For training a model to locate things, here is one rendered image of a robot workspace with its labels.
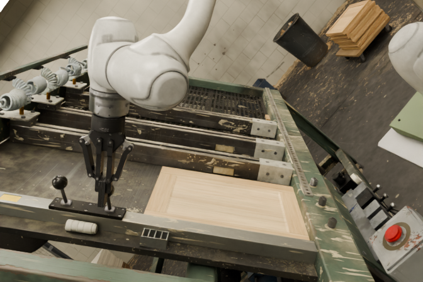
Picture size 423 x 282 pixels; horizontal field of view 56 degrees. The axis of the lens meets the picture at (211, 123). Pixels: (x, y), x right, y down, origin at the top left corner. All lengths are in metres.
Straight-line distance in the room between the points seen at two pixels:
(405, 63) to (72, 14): 5.98
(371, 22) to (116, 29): 3.79
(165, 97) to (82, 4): 6.10
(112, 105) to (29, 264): 0.38
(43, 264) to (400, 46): 1.05
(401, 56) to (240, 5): 5.51
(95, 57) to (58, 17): 6.00
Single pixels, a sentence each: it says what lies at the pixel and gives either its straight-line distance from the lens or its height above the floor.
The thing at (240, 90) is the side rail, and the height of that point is 1.03.
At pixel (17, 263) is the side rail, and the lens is 0.98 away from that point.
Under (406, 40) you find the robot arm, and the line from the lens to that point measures 1.24.
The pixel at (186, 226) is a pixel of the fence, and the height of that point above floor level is 1.21.
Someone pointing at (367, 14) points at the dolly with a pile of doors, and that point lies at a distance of 4.46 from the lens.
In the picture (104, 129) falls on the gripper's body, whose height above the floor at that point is 1.54.
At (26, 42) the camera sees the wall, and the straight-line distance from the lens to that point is 7.00.
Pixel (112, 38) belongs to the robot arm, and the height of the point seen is 1.63.
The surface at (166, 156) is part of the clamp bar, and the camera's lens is 1.52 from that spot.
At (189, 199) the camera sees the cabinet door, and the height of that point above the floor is 1.20.
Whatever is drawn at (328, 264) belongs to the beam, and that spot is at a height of 0.89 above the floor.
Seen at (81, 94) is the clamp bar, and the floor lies 1.77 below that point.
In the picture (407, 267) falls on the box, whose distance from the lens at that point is 0.91.
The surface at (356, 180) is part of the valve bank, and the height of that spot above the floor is 0.73.
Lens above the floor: 1.50
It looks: 9 degrees down
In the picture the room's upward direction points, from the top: 51 degrees counter-clockwise
